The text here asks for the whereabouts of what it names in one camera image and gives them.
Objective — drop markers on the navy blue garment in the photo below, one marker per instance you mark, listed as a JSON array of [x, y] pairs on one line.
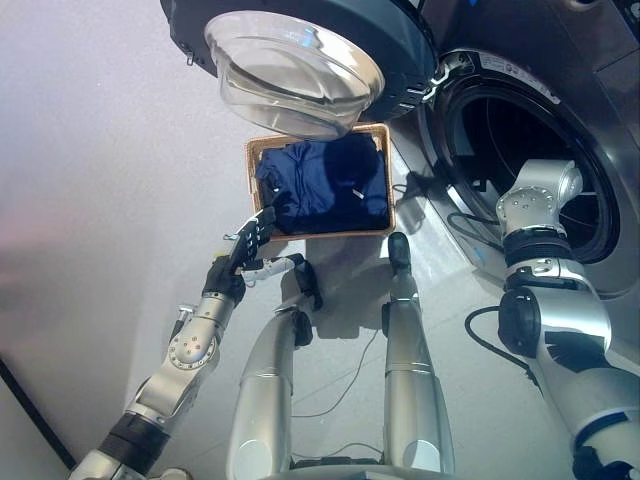
[[320, 185]]

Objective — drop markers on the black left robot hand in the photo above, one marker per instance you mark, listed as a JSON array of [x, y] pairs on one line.
[[250, 240]]

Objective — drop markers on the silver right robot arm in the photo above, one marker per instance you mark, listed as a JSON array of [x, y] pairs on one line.
[[560, 310]]

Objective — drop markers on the woven tan laundry basket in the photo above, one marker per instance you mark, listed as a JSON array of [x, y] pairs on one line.
[[252, 165]]

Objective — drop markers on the dark grey washing machine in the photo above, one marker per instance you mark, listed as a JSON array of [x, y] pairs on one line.
[[575, 60]]

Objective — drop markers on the silver left robot leg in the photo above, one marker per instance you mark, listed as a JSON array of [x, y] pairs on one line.
[[265, 390]]

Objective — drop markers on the silver right robot leg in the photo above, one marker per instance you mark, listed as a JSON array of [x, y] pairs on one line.
[[407, 350]]

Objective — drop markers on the round washing machine door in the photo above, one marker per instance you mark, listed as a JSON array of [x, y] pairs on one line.
[[300, 65]]

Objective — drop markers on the silver robot leg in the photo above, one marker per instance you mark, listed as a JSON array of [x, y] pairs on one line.
[[265, 390], [407, 350]]

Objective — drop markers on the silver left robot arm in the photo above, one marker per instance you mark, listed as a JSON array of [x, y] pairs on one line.
[[190, 350]]

